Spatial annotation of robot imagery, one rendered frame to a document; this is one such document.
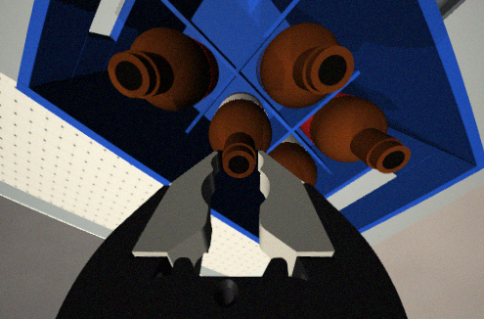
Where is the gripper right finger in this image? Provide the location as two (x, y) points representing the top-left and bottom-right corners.
(256, 149), (408, 319)

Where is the black rectangular tray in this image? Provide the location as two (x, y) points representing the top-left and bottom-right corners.
(436, 0), (465, 21)

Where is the dark blue crate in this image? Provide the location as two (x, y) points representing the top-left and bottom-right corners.
(17, 0), (484, 244)

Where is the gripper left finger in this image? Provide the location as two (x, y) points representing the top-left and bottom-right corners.
(56, 150), (223, 319)

